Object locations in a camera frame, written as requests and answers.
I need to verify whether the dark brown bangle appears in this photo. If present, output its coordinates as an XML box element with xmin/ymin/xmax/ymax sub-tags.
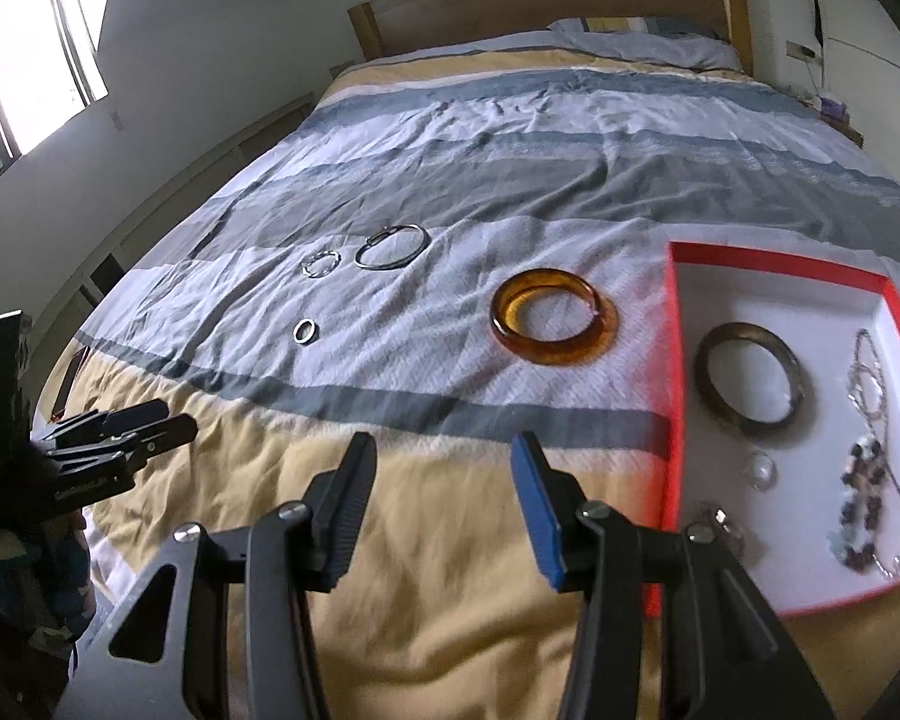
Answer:
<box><xmin>694</xmin><ymin>321</ymin><xmax>816</xmax><ymax>436</ymax></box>

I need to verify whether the dark beaded bracelet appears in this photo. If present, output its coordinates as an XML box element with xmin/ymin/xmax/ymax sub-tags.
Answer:
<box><xmin>827</xmin><ymin>435</ymin><xmax>890</xmax><ymax>575</ymax></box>

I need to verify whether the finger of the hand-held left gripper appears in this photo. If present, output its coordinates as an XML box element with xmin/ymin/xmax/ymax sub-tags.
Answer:
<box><xmin>112</xmin><ymin>414</ymin><xmax>198</xmax><ymax>466</ymax></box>
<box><xmin>45</xmin><ymin>400</ymin><xmax>170</xmax><ymax>451</ymax></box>

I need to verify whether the wooden headboard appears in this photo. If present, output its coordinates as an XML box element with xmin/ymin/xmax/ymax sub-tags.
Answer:
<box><xmin>347</xmin><ymin>0</ymin><xmax>755</xmax><ymax>80</ymax></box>

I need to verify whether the silver brooch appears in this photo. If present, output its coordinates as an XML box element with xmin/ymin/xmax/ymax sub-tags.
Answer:
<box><xmin>686</xmin><ymin>501</ymin><xmax>747</xmax><ymax>563</ymax></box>

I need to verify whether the large silver bangle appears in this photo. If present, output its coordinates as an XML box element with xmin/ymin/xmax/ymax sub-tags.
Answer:
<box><xmin>355</xmin><ymin>223</ymin><xmax>431</xmax><ymax>271</ymax></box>

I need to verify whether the orange amber bangle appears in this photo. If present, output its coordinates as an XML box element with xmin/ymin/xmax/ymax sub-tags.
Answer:
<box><xmin>490</xmin><ymin>268</ymin><xmax>620</xmax><ymax>368</ymax></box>

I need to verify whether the red shallow box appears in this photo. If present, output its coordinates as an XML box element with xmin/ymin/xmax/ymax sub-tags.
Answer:
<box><xmin>641</xmin><ymin>240</ymin><xmax>900</xmax><ymax>620</ymax></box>

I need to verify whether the window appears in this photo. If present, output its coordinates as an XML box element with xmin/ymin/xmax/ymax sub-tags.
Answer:
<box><xmin>0</xmin><ymin>0</ymin><xmax>128</xmax><ymax>181</ymax></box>

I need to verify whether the pearl necklace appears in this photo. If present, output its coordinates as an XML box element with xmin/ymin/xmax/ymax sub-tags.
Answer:
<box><xmin>847</xmin><ymin>328</ymin><xmax>900</xmax><ymax>580</ymax></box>

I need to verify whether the white low wall cabinet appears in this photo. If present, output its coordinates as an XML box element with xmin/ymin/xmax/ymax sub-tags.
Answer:
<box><xmin>0</xmin><ymin>90</ymin><xmax>316</xmax><ymax>421</ymax></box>

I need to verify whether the grey striped pillow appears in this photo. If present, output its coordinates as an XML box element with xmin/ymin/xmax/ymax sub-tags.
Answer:
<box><xmin>547</xmin><ymin>15</ymin><xmax>743</xmax><ymax>72</ymax></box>

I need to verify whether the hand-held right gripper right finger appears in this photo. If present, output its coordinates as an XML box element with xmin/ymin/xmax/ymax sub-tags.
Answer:
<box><xmin>511</xmin><ymin>431</ymin><xmax>837</xmax><ymax>720</ymax></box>

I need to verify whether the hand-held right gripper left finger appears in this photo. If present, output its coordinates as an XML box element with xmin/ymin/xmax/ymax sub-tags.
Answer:
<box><xmin>56</xmin><ymin>431</ymin><xmax>380</xmax><ymax>720</ymax></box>

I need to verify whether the wooden bedside table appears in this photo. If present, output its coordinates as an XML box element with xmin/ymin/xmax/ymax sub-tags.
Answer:
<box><xmin>810</xmin><ymin>94</ymin><xmax>867</xmax><ymax>151</ymax></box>

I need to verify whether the white wardrobe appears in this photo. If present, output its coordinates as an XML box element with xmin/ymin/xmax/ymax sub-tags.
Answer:
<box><xmin>802</xmin><ymin>0</ymin><xmax>900</xmax><ymax>203</ymax></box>

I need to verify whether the wooden bed with striped duvet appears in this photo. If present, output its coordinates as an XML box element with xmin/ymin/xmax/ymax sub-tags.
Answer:
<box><xmin>45</xmin><ymin>15</ymin><xmax>900</xmax><ymax>720</ymax></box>

